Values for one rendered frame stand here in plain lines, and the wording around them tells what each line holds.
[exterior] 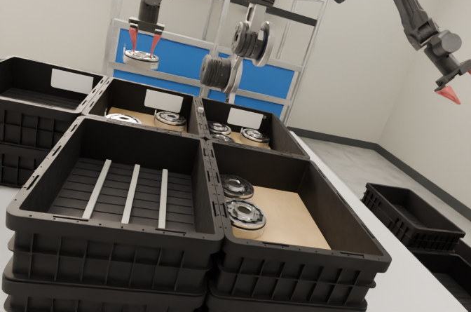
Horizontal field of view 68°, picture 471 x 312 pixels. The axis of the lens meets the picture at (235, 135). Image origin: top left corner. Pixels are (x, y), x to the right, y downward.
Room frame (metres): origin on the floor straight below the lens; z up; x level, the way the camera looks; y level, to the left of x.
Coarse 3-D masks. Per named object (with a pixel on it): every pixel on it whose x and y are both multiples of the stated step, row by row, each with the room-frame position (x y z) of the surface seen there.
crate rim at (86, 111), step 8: (112, 80) 1.11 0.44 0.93; (120, 80) 1.13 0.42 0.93; (104, 88) 0.99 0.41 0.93; (152, 88) 1.16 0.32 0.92; (160, 88) 1.17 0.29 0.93; (96, 96) 0.90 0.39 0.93; (192, 96) 1.19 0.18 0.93; (88, 104) 0.83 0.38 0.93; (88, 112) 0.78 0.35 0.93; (112, 120) 0.77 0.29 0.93; (120, 120) 0.79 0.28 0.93; (200, 120) 0.96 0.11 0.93; (160, 128) 0.81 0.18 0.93; (200, 128) 0.89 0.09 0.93; (200, 136) 0.83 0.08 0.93
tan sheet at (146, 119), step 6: (114, 108) 1.12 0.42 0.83; (108, 114) 1.05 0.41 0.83; (126, 114) 1.10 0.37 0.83; (132, 114) 1.11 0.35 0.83; (138, 114) 1.13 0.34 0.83; (144, 114) 1.15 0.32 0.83; (144, 120) 1.10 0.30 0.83; (150, 120) 1.11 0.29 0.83; (186, 126) 1.15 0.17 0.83; (186, 132) 1.10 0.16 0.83
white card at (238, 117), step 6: (234, 114) 1.23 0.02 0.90; (240, 114) 1.24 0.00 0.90; (246, 114) 1.24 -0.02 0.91; (252, 114) 1.25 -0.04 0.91; (258, 114) 1.26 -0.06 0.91; (228, 120) 1.23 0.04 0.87; (234, 120) 1.24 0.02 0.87; (240, 120) 1.24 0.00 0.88; (246, 120) 1.25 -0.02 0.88; (252, 120) 1.25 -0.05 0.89; (258, 120) 1.26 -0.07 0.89; (246, 126) 1.25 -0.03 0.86; (252, 126) 1.25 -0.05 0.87; (258, 126) 1.26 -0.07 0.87
